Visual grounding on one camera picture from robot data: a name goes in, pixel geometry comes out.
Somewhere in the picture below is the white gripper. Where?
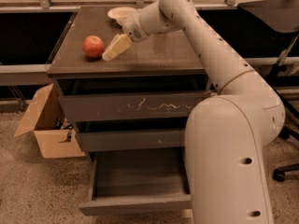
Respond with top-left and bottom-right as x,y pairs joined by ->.
102,9 -> 149,61

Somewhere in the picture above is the red apple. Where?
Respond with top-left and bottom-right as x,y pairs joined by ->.
82,35 -> 105,58

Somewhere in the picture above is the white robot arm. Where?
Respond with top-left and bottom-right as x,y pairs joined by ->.
103,0 -> 285,224

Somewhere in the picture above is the grey top drawer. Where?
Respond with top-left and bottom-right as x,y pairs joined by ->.
58,75 -> 211,121

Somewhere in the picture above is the grey drawer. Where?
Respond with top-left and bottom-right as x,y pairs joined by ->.
58,75 -> 211,121
76,117 -> 187,152
79,147 -> 191,216

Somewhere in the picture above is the grey drawer cabinet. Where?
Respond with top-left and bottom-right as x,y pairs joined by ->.
46,5 -> 219,156

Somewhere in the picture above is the grey middle drawer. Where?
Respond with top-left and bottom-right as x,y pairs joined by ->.
76,117 -> 187,152

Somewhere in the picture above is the grey bottom drawer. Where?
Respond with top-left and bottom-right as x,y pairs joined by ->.
79,147 -> 191,216

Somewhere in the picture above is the white bowl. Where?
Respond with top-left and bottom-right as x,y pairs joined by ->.
107,7 -> 135,26

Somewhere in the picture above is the open cardboard box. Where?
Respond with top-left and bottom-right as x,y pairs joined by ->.
14,84 -> 85,159

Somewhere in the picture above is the black rolling stand table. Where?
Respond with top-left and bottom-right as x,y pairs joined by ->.
232,0 -> 299,127

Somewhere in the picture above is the black office chair base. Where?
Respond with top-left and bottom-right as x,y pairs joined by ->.
272,126 -> 299,182

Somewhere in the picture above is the grey window sill rail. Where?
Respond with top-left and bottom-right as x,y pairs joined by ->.
0,57 -> 299,86

